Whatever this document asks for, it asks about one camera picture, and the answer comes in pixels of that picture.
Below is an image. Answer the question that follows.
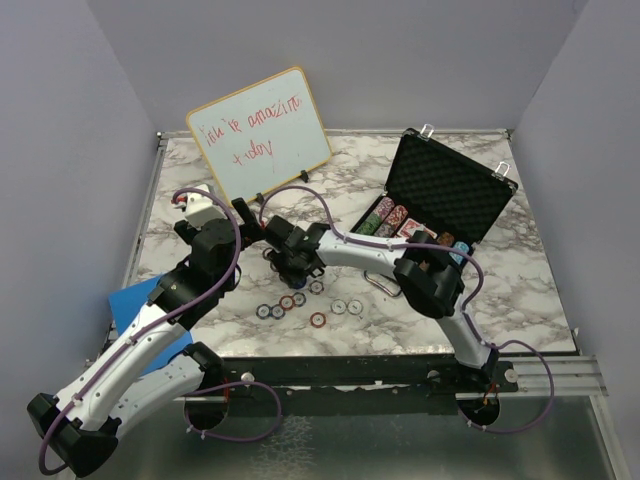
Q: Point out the black poker chip case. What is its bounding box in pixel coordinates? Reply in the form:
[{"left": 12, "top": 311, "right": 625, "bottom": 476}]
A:
[{"left": 351, "top": 128, "right": 519, "bottom": 254}]

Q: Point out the white whiteboard yellow frame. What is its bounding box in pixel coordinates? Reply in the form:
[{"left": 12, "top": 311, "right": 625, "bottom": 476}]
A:
[{"left": 186, "top": 67, "right": 332, "bottom": 201}]

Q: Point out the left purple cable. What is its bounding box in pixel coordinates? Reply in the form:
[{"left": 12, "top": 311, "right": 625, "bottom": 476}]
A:
[{"left": 38, "top": 187, "right": 284, "bottom": 475}]

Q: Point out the red 5 poker chip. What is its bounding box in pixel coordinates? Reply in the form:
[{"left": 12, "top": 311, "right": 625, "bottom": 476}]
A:
[
  {"left": 310, "top": 312, "right": 327, "bottom": 328},
  {"left": 279, "top": 295, "right": 295, "bottom": 311}
]

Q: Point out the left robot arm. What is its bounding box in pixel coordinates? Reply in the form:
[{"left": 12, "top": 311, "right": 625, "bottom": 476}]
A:
[{"left": 27, "top": 198, "right": 263, "bottom": 478}]

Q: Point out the white 1 poker chip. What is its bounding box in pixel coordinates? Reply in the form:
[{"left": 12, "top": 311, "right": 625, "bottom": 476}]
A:
[
  {"left": 347, "top": 300, "right": 363, "bottom": 315},
  {"left": 331, "top": 299, "right": 347, "bottom": 315}
]

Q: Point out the blue plastic box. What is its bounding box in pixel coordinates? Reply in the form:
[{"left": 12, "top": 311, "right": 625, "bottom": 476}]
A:
[{"left": 108, "top": 275, "right": 193, "bottom": 376}]

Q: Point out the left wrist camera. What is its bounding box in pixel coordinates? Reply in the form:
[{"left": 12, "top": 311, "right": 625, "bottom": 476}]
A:
[{"left": 173, "top": 192, "right": 223, "bottom": 228}]

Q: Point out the purple cable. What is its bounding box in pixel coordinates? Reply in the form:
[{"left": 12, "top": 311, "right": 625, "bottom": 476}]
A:
[
  {"left": 259, "top": 185, "right": 557, "bottom": 434},
  {"left": 38, "top": 187, "right": 284, "bottom": 475}
]

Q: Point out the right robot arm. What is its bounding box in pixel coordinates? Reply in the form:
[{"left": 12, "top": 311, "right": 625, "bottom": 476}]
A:
[{"left": 265, "top": 216, "right": 498, "bottom": 391}]

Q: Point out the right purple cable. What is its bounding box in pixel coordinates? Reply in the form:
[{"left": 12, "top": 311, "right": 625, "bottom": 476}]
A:
[{"left": 259, "top": 185, "right": 557, "bottom": 434}]

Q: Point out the red playing card deck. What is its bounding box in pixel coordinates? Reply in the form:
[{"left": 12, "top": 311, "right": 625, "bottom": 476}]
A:
[{"left": 396, "top": 218, "right": 437, "bottom": 238}]

